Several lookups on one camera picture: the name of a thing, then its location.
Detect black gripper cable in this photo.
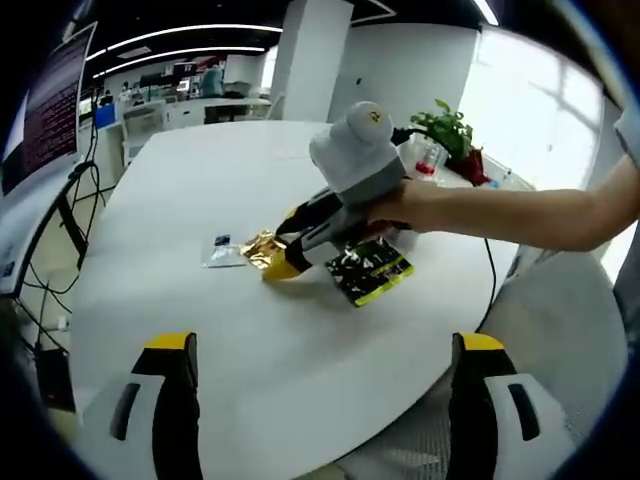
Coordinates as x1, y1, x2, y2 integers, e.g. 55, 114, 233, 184
392, 127, 500, 324

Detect laptop stand table black legs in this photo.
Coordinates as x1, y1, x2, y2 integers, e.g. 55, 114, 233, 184
49, 159, 101, 261

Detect potted green plant red pot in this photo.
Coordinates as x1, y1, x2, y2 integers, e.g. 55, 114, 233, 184
409, 98, 487, 187

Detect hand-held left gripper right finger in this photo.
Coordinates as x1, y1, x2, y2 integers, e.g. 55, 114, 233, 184
447, 330, 565, 480

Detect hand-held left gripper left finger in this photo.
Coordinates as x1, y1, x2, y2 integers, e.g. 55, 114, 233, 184
79, 329, 204, 480

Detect gold foil skincare sachet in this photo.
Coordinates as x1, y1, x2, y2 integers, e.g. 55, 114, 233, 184
236, 228, 292, 272

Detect small clear sachet blue label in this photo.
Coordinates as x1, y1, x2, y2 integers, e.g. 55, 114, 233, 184
201, 231, 247, 270

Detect dark floor box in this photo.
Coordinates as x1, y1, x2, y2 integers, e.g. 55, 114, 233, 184
35, 348, 77, 414

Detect person's right hand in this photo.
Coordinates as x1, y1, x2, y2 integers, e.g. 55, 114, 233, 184
367, 178, 454, 235

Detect white mesh chair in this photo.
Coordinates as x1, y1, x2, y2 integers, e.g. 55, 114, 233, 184
327, 239, 632, 480

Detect green black skincare sachet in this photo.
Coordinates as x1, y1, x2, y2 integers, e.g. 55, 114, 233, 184
323, 238, 416, 308

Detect white pump bottle red collar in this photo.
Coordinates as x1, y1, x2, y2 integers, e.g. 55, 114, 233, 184
412, 137, 451, 177

